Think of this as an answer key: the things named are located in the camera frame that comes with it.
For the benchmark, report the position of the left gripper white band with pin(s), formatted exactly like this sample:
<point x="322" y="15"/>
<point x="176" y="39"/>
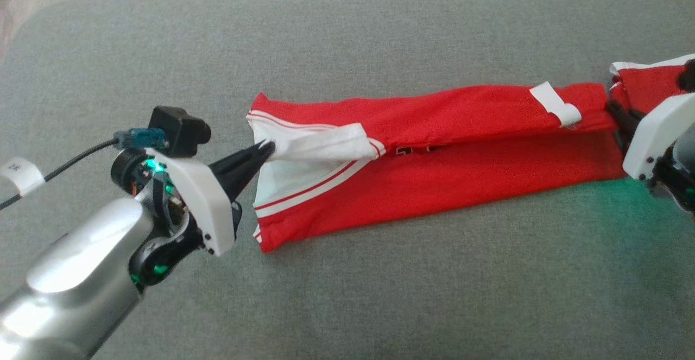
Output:
<point x="203" y="202"/>

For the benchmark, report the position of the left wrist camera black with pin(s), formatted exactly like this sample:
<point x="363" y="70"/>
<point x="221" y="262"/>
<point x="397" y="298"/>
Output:
<point x="179" y="129"/>

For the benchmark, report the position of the red white sports shorts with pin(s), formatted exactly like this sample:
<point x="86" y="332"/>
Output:
<point x="649" y="83"/>

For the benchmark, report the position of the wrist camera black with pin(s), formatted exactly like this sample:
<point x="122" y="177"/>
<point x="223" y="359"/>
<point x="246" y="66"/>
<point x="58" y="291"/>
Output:
<point x="179" y="129"/>
<point x="688" y="75"/>

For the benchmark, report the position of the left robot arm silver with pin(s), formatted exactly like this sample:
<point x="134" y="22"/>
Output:
<point x="81" y="278"/>

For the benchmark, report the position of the red white sports jersey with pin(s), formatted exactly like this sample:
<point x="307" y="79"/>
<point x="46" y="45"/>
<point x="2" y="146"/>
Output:
<point x="434" y="159"/>

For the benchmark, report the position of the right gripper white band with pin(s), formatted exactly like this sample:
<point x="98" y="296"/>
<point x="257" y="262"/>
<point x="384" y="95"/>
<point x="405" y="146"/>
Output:
<point x="651" y="143"/>

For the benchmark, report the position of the grey sofa seat cushion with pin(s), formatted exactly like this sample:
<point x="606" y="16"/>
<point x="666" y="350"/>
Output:
<point x="380" y="295"/>

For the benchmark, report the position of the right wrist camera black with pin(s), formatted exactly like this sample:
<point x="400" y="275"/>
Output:
<point x="688" y="75"/>

